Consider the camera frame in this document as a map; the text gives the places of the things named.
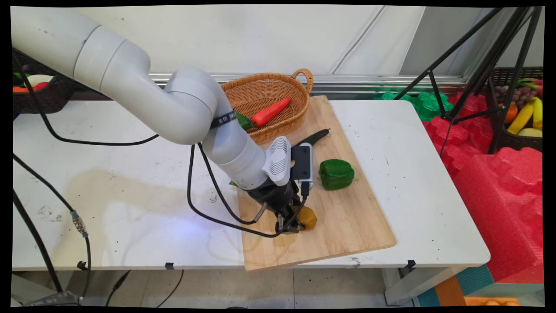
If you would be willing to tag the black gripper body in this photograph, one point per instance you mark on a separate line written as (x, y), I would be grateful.
(276, 198)

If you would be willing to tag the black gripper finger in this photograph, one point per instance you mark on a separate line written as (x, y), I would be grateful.
(281, 222)
(296, 227)

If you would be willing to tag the brown toy potato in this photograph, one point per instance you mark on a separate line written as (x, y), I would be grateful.
(309, 217)

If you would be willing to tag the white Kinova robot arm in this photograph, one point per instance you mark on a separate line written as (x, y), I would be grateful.
(130, 74)

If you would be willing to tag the wooden cutting board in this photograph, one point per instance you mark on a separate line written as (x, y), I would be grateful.
(347, 226)

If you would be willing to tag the green toy bell pepper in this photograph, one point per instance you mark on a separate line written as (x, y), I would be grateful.
(336, 174)

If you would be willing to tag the long dark green cucumber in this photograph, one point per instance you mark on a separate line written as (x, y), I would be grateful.
(315, 135)

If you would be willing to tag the toy carrot with green top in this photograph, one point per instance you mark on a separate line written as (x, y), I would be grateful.
(269, 112)

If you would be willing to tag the oval wicker basket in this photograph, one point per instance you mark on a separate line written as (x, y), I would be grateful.
(260, 93)

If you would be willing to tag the white table leg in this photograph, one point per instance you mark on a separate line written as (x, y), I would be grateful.
(408, 289)

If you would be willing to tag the green foam sheet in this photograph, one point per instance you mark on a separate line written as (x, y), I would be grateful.
(428, 106)

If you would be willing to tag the teal and orange floor mat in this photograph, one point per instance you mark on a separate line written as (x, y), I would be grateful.
(473, 278)

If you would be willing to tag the large red foam sheet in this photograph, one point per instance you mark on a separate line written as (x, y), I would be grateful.
(499, 208)

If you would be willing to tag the orange foam tray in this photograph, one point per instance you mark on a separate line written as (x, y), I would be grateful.
(491, 301)

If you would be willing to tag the dark woven fruit basket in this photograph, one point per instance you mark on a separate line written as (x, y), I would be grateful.
(504, 141)

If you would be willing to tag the grey metal stand base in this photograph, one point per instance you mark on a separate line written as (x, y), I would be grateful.
(56, 299)

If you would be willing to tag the orange toy fruit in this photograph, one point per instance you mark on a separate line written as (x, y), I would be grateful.
(511, 114)

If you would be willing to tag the yellow toy banana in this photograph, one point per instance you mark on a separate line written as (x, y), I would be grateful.
(521, 118)
(537, 113)

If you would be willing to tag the pale yellow toy mango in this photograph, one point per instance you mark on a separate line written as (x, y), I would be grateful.
(530, 132)

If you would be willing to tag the red toy vegetable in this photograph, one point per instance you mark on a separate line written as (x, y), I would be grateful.
(42, 86)

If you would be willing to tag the white toy vegetable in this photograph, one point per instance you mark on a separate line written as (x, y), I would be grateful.
(41, 79)

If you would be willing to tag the purple toy grapes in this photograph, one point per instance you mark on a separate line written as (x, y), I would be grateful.
(525, 93)

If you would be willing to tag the orange toy vegetable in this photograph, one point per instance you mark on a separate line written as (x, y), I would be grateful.
(21, 89)

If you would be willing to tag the red and green toy fruit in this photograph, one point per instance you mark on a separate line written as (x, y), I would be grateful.
(534, 83)

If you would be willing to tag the green toy vegetable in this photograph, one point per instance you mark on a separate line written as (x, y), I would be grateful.
(19, 78)

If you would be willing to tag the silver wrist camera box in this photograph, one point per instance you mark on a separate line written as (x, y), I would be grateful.
(302, 163)

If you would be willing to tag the metal wall rail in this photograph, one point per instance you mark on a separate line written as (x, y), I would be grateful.
(369, 80)

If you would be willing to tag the black camera tripod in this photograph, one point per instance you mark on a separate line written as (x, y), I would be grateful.
(486, 65)

